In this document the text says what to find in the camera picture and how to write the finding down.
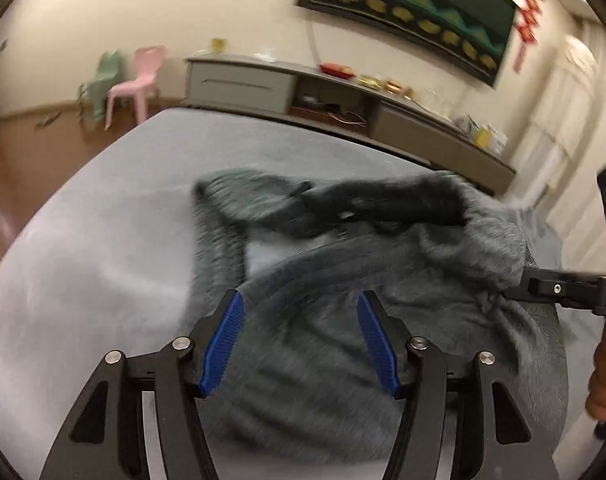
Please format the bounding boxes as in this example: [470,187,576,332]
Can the red tray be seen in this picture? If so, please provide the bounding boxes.
[319,62,356,80]

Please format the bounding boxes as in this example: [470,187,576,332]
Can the gold gift boxes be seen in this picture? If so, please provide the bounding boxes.
[358,75,414,101]

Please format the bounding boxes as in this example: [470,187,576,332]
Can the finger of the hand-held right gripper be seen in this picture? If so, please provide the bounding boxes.
[503,267,602,313]

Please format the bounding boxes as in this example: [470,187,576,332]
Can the grey knit sweater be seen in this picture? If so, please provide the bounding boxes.
[185,167,568,466]

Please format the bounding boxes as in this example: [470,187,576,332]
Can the white wall cable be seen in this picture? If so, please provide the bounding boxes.
[307,10,320,67]

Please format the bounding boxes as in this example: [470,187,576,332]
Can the pink plastic chair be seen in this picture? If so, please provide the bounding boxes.
[105,45,166,131]

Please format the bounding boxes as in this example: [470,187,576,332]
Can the grey long low cabinet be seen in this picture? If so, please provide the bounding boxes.
[183,55,516,196]

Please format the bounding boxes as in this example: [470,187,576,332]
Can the red hanging wall decoration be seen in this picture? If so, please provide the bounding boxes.
[512,0,544,73]

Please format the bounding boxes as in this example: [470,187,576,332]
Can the green plastic chair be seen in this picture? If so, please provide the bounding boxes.
[78,50,126,122]

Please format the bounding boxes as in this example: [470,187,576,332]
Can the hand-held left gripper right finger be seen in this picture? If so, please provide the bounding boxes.
[357,290,558,480]

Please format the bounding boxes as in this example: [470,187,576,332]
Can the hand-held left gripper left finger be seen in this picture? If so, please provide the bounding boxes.
[39,289,246,480]

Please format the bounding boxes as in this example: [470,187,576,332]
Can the dark framed wall painting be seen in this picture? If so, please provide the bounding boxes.
[297,0,518,88]

